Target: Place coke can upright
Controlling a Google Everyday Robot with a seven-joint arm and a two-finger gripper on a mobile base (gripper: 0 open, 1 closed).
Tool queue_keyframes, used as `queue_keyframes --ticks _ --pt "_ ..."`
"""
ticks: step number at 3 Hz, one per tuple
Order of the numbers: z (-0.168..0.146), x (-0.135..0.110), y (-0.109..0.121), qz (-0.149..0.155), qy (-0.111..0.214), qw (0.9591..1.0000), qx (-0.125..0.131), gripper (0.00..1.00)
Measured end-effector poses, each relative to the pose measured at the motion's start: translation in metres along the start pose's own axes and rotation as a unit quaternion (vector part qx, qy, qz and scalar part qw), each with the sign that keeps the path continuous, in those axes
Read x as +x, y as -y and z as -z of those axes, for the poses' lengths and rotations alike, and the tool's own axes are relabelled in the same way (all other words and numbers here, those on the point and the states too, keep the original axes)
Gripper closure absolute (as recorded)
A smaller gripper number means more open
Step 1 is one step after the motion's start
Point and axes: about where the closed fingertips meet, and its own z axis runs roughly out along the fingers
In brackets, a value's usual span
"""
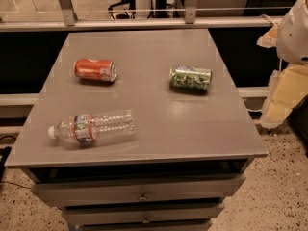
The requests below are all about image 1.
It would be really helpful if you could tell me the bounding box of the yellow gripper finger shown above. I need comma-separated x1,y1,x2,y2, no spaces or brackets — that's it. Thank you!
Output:
260,64,308,129
257,24,279,48

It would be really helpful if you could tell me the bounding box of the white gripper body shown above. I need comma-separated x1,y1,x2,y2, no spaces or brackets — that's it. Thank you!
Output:
276,0,308,64

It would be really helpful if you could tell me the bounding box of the red coke can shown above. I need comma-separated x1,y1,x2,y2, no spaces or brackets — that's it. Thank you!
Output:
73,59,117,83

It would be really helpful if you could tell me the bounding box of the green soda can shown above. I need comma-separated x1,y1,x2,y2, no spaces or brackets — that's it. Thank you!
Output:
169,65,212,91

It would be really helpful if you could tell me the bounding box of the grey drawer cabinet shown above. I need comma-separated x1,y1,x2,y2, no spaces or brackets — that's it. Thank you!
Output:
7,29,267,231

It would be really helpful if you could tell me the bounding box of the black office chair base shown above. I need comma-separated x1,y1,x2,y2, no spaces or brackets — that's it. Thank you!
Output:
108,0,136,19

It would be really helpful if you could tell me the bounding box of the top grey drawer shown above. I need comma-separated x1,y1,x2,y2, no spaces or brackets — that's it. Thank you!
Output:
31,173,245,207

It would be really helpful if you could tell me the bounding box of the grey drawer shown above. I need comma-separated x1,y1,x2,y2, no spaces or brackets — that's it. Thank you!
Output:
31,173,245,207
62,202,224,225

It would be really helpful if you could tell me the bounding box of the middle grey drawer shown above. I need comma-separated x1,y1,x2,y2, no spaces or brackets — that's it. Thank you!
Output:
62,202,224,225

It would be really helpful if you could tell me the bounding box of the clear plastic water bottle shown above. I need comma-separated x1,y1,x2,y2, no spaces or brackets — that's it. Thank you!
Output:
48,110,136,143

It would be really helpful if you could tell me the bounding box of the grey metal railing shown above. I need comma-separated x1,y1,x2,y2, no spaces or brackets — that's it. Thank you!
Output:
0,0,296,32

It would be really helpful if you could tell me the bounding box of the white cable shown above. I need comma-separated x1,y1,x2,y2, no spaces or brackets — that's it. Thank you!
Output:
260,13,279,27

